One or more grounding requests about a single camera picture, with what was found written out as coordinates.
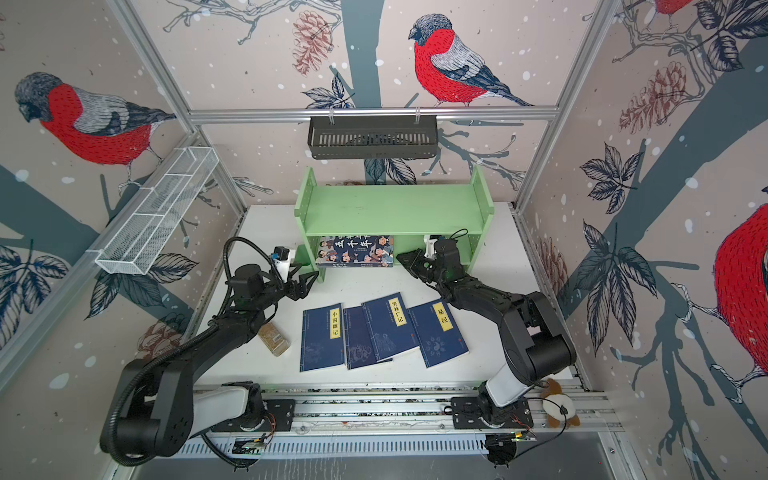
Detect colourful illustrated large book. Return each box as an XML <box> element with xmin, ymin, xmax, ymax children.
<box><xmin>316</xmin><ymin>235</ymin><xmax>395</xmax><ymax>268</ymax></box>

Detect blue book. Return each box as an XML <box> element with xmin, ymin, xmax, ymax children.
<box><xmin>343</xmin><ymin>306</ymin><xmax>390</xmax><ymax>370</ymax></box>
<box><xmin>362</xmin><ymin>293</ymin><xmax>419</xmax><ymax>362</ymax></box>
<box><xmin>299</xmin><ymin>303</ymin><xmax>345</xmax><ymax>372</ymax></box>
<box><xmin>407</xmin><ymin>300</ymin><xmax>469</xmax><ymax>368</ymax></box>

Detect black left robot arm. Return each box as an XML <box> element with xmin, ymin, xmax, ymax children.
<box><xmin>99</xmin><ymin>236</ymin><xmax>320</xmax><ymax>467</ymax></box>

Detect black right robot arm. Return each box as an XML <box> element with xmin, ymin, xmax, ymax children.
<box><xmin>396</xmin><ymin>237</ymin><xmax>577</xmax><ymax>408</ymax></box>

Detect green plastic hanging bin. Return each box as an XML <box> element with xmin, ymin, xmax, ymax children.
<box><xmin>293</xmin><ymin>244</ymin><xmax>317</xmax><ymax>275</ymax></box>

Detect spice jar brown contents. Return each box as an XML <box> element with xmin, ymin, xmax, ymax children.
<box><xmin>258</xmin><ymin>323</ymin><xmax>290</xmax><ymax>357</ymax></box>

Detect green wooden shelf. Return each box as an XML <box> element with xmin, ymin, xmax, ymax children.
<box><xmin>294</xmin><ymin>168</ymin><xmax>495</xmax><ymax>271</ymax></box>

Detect black hanging basket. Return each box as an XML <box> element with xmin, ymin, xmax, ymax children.
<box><xmin>307</xmin><ymin>115</ymin><xmax>439</xmax><ymax>160</ymax></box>

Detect plush toy brown white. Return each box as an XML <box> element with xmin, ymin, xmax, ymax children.
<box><xmin>539</xmin><ymin>378</ymin><xmax>581</xmax><ymax>429</ymax></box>

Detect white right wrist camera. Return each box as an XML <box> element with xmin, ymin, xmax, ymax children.
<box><xmin>423</xmin><ymin>235</ymin><xmax>441</xmax><ymax>259</ymax></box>

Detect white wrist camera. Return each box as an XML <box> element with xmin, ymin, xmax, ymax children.
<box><xmin>423</xmin><ymin>235</ymin><xmax>441</xmax><ymax>259</ymax></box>
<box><xmin>271</xmin><ymin>246</ymin><xmax>296</xmax><ymax>282</ymax></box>

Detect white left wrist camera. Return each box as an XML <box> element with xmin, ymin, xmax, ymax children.
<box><xmin>271</xmin><ymin>246</ymin><xmax>296</xmax><ymax>282</ymax></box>

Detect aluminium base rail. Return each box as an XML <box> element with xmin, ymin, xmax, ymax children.
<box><xmin>181</xmin><ymin>388</ymin><xmax>623</xmax><ymax>461</ymax></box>

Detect white wire mesh basket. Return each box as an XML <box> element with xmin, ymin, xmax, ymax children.
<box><xmin>95</xmin><ymin>146</ymin><xmax>219</xmax><ymax>275</ymax></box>

